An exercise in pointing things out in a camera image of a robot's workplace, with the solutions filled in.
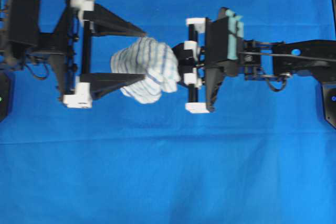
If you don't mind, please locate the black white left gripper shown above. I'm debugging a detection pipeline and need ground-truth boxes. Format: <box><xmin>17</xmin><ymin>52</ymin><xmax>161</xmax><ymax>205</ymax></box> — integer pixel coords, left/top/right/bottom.
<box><xmin>41</xmin><ymin>0</ymin><xmax>146</xmax><ymax>109</ymax></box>

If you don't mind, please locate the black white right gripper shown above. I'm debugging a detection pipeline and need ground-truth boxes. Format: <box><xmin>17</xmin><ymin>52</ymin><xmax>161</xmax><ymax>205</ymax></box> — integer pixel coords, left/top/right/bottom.
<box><xmin>172</xmin><ymin>18</ymin><xmax>239</xmax><ymax>114</ymax></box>

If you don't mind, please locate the white blue-striped towel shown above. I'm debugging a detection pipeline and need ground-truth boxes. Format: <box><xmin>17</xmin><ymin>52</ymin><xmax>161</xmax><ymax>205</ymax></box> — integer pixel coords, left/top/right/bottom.
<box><xmin>110</xmin><ymin>37</ymin><xmax>181</xmax><ymax>104</ymax></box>

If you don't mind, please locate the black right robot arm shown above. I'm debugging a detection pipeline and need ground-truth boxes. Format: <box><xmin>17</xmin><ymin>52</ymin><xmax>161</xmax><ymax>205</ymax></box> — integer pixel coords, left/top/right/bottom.
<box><xmin>173</xmin><ymin>17</ymin><xmax>335</xmax><ymax>113</ymax></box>

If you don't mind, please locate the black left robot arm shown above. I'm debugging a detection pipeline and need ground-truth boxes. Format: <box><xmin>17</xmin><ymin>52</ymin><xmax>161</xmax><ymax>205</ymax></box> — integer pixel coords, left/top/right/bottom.
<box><xmin>1</xmin><ymin>0</ymin><xmax>144</xmax><ymax>109</ymax></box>

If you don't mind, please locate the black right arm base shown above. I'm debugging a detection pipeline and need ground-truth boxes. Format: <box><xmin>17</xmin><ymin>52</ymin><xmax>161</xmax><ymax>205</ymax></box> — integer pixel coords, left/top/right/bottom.
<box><xmin>317</xmin><ymin>84</ymin><xmax>335</xmax><ymax>129</ymax></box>

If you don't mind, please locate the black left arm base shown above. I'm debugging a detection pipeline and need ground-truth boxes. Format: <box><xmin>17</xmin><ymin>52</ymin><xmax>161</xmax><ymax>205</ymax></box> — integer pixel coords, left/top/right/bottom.
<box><xmin>0</xmin><ymin>72</ymin><xmax>12</xmax><ymax>122</ymax></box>

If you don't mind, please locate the blue table cloth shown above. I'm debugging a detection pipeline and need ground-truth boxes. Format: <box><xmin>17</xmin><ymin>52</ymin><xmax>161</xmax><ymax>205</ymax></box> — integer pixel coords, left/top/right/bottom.
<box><xmin>1</xmin><ymin>0</ymin><xmax>335</xmax><ymax>223</ymax></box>

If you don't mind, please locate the black teal right wrist camera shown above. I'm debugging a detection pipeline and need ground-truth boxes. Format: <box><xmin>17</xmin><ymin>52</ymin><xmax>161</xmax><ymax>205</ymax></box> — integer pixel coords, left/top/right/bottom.
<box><xmin>218</xmin><ymin>7</ymin><xmax>244</xmax><ymax>60</ymax></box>

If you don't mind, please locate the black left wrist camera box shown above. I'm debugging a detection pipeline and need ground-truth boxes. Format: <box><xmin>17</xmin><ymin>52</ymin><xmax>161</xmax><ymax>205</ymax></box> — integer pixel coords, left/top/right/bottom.
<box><xmin>5</xmin><ymin>0</ymin><xmax>40</xmax><ymax>47</ymax></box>

